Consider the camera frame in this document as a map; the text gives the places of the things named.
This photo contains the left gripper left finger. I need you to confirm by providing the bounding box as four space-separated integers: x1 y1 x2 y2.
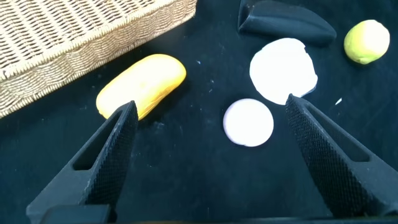
26 100 139 220

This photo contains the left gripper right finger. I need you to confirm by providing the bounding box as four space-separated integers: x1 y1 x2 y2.
285 93 398 218

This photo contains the yellow oval bread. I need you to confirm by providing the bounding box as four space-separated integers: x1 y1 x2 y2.
95 54 187 121

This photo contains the yellow green lemon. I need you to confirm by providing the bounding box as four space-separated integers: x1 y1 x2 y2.
343 19 391 65

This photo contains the black table cloth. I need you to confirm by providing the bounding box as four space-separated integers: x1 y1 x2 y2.
0 0 398 224

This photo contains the pinkish grey ball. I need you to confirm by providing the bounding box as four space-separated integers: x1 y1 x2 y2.
223 98 275 147

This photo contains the white round pad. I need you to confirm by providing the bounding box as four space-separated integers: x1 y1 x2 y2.
249 37 318 106

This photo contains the black pouch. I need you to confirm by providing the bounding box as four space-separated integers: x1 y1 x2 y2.
238 0 338 46

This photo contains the wicker basket with brown handles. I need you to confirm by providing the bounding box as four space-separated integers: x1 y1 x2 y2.
0 0 198 119

